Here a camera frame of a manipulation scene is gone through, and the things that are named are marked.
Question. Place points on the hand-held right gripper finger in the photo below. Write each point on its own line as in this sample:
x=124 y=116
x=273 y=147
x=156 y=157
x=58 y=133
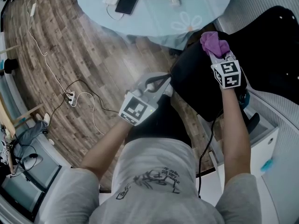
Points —
x=213 y=59
x=231 y=57

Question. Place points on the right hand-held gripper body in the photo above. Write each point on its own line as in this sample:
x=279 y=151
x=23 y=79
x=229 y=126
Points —
x=230 y=74

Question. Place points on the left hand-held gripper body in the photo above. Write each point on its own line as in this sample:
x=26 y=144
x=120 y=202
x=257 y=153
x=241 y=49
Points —
x=137 y=108

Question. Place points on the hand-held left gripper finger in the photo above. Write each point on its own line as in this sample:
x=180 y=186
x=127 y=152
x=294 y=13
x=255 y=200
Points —
x=141 y=80
x=164 y=85

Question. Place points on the purple microfiber cloth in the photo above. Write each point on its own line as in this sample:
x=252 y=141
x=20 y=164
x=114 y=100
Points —
x=215 y=43

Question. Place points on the person's right forearm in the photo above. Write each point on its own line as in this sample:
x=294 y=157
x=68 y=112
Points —
x=236 y=136

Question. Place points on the person's left forearm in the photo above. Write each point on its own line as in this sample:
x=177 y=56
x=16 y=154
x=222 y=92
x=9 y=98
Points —
x=105 y=148

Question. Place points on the person's white shoe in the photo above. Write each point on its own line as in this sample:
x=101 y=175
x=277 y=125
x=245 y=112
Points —
x=168 y=92

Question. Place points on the person's black trousers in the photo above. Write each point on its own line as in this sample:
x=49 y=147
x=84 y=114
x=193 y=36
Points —
x=158 y=125

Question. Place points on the black mesh office chair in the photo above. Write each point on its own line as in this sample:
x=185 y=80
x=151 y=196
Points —
x=196 y=83

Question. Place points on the black jacket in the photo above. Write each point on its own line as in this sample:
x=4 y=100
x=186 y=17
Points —
x=268 y=50

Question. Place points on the round light blue table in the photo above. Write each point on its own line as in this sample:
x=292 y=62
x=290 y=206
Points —
x=154 y=20

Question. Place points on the black smartphone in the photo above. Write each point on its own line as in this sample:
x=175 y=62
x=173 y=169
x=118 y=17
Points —
x=128 y=0

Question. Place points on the white cabinet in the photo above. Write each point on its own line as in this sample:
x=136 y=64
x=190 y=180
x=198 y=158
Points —
x=259 y=153

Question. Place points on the person's white printed t-shirt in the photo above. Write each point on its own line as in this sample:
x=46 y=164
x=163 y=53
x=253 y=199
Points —
x=151 y=195

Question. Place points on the teal fluffy duster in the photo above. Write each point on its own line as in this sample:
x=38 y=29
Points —
x=267 y=165

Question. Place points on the wooden easel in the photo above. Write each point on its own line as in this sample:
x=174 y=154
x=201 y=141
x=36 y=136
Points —
x=28 y=113

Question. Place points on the black round stool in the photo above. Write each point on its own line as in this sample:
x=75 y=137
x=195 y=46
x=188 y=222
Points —
x=11 y=66

